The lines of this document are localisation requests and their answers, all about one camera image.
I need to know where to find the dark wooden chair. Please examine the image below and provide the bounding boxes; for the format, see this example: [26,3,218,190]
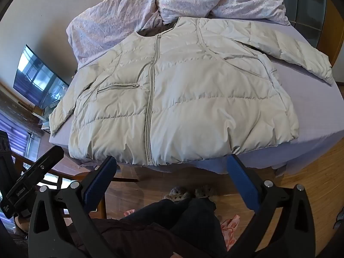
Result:
[12,150,141,219]

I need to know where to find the pink cloth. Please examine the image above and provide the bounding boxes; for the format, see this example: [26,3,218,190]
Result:
[220,214,241,251]

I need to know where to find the person's dark pants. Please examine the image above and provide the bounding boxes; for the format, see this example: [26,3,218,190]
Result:
[118,197,229,258]

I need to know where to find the floral duvet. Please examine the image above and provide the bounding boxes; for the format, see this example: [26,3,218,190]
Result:
[66,0,163,65]

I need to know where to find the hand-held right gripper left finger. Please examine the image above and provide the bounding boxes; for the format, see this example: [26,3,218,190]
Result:
[27,155,119,258]

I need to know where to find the glass wardrobe door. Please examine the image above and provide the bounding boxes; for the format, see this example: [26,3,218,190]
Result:
[279,0,336,34]

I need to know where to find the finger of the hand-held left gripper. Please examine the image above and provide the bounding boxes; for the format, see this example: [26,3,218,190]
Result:
[29,146,65,184]

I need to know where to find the glass television stand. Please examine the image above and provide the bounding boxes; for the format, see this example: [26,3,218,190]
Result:
[32,101,59,134]

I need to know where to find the flat screen television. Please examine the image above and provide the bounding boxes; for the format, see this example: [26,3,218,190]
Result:
[13,44,70,107]

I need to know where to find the person's left forearm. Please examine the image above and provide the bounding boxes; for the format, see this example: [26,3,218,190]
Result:
[15,215,29,233]

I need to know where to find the bed with purple sheet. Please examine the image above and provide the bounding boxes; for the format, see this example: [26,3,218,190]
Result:
[48,16,344,175]

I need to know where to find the cream puffer jacket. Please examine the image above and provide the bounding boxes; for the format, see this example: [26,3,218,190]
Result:
[49,17,334,166]

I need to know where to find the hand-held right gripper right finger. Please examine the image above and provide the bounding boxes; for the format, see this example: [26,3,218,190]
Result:
[226,154,316,258]

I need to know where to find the purple curtain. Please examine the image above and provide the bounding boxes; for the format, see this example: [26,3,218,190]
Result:
[0,109,41,163]

